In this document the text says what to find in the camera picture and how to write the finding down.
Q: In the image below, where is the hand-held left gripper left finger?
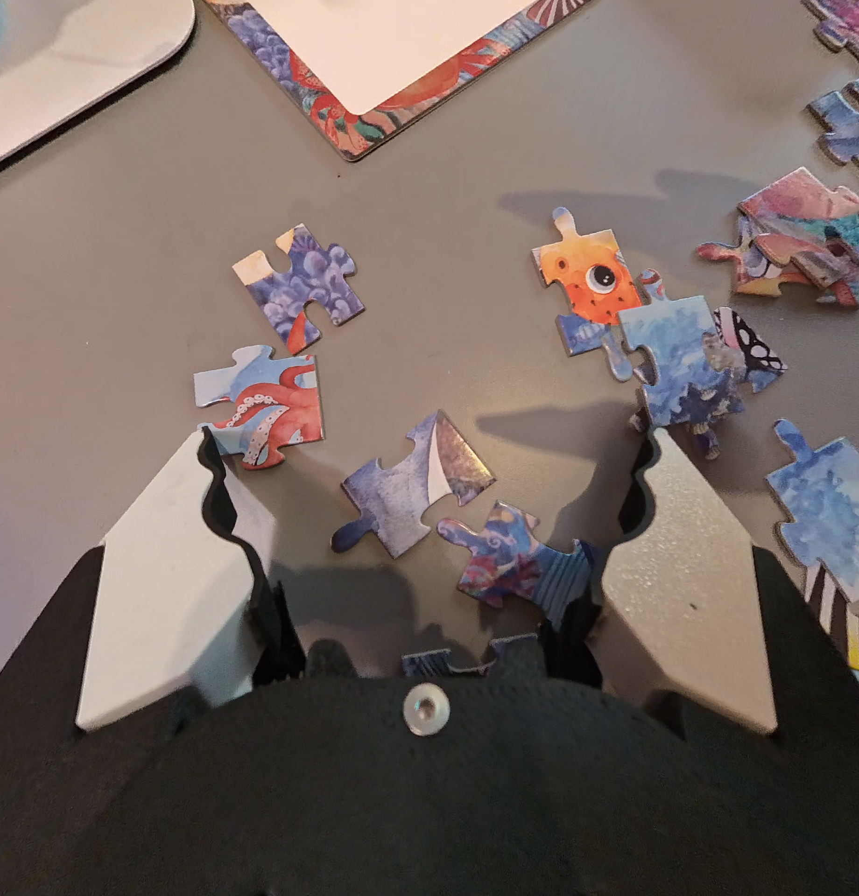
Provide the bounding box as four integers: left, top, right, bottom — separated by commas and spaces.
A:
74, 426, 306, 733

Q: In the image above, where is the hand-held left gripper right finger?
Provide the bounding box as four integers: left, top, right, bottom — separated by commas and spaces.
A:
545, 427, 781, 736

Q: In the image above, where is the orange fish puzzle piece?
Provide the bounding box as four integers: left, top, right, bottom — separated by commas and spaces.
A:
531, 206, 645, 358

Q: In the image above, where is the black white striped puzzle piece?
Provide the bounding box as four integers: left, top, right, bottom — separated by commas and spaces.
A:
801, 560, 859, 676

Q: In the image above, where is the light blue knobbed puzzle piece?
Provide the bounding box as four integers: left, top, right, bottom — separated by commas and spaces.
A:
766, 419, 859, 603

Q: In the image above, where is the blue swirl pink coral puzzle piece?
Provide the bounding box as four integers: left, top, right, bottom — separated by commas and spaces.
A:
437, 500, 607, 631

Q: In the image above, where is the red octopus sucker puzzle piece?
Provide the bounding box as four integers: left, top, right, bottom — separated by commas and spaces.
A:
193, 344, 325, 470

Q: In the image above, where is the blue water puzzle piece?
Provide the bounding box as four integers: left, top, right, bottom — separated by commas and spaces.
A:
601, 269, 747, 431

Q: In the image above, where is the black white spotted puzzle piece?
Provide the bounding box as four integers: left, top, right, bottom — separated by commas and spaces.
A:
710, 307, 789, 394

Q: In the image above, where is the blue purple peeling puzzle piece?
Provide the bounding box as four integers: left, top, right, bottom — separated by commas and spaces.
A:
330, 409, 498, 560

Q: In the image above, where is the purple coral puzzle piece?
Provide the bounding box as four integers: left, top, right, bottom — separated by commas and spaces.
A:
232, 223, 367, 356

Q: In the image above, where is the pink yellow puzzle piece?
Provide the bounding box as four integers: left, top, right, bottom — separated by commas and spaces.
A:
697, 234, 823, 298

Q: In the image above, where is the pink red puzzle piece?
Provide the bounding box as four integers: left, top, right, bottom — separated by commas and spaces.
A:
787, 241, 859, 309

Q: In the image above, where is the pink teal puzzle piece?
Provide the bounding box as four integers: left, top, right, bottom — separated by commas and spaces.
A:
736, 167, 859, 267

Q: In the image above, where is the blue wave puzzle piece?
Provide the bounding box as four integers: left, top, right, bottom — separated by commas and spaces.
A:
806, 70, 859, 169

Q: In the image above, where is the white metal document stand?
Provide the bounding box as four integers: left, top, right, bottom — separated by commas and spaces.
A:
0, 0, 197, 174

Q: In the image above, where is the pink purple puzzle piece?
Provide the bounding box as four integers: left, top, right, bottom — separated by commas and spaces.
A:
801, 0, 859, 71

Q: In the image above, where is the sea print puzzle frame board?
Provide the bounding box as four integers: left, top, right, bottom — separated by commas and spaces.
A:
204, 0, 598, 163

